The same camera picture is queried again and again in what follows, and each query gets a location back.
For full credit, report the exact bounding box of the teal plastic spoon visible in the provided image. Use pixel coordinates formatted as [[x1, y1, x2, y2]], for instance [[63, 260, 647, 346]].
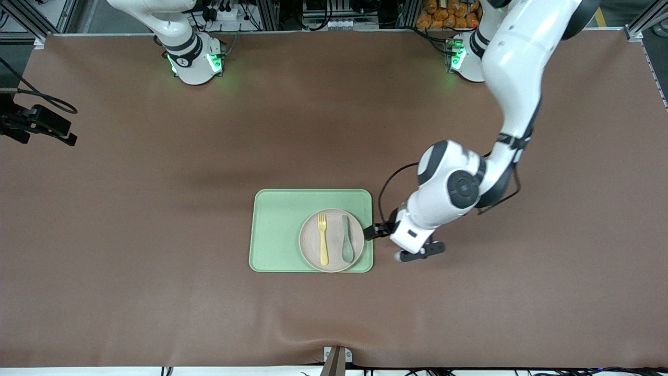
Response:
[[341, 215, 355, 264]]

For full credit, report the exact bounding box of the round beige plate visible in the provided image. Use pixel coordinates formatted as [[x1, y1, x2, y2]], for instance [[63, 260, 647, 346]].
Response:
[[299, 208, 365, 273]]

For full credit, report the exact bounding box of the yellow plastic fork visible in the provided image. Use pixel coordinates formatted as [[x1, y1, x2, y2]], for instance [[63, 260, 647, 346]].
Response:
[[318, 213, 330, 266]]

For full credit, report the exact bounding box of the light green rectangular tray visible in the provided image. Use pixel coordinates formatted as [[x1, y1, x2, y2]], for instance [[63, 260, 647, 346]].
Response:
[[249, 189, 374, 273]]

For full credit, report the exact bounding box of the brown table mat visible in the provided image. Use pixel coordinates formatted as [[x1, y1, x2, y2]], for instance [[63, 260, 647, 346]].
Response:
[[0, 30, 668, 369]]

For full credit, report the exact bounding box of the white power strip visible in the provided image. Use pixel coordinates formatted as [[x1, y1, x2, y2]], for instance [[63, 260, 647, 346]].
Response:
[[208, 4, 242, 22]]

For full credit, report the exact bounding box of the white connector strip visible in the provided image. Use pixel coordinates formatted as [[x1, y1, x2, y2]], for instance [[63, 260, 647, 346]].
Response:
[[303, 19, 379, 31]]

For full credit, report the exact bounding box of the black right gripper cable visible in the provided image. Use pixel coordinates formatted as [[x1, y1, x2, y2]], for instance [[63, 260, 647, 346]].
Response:
[[0, 54, 79, 114]]

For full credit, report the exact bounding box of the aluminium frame profile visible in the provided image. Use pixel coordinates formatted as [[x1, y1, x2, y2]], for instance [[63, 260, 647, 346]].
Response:
[[624, 0, 668, 42], [397, 0, 421, 29], [0, 0, 79, 49], [258, 0, 281, 31]]

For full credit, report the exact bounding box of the aluminium camera post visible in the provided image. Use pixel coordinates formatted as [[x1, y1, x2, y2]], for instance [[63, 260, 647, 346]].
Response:
[[321, 346, 353, 376]]

